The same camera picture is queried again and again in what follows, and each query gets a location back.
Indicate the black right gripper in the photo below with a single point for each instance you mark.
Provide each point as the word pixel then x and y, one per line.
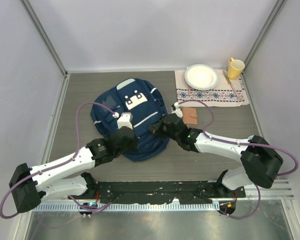
pixel 157 128

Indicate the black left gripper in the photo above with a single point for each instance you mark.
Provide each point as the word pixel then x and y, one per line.
pixel 133 145

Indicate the navy blue student backpack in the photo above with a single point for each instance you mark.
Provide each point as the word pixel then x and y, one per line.
pixel 146 104

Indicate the brown leather wallet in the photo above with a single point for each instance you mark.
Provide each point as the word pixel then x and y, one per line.
pixel 190 116

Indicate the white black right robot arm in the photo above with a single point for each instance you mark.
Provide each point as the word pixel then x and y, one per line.
pixel 260 164

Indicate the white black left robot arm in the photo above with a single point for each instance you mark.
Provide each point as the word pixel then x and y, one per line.
pixel 29 185

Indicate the white paper plate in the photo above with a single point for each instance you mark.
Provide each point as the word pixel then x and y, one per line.
pixel 201 77

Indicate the patterned white placemat cloth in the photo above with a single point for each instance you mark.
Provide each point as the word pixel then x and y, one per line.
pixel 220 96

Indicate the yellow mug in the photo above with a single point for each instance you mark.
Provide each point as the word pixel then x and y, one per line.
pixel 235 68

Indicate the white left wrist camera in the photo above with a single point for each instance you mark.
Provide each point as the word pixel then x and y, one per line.
pixel 124 120

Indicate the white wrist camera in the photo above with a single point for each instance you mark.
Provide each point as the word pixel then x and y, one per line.
pixel 124 120
pixel 175 109

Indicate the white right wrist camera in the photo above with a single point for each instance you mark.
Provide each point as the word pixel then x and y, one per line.
pixel 175 109

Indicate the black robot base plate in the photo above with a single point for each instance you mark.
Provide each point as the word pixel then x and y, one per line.
pixel 162 192

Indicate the pink handled knife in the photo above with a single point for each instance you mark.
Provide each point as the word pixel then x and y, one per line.
pixel 231 85

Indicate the aluminium front rail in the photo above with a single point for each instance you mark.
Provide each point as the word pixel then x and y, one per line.
pixel 280 190

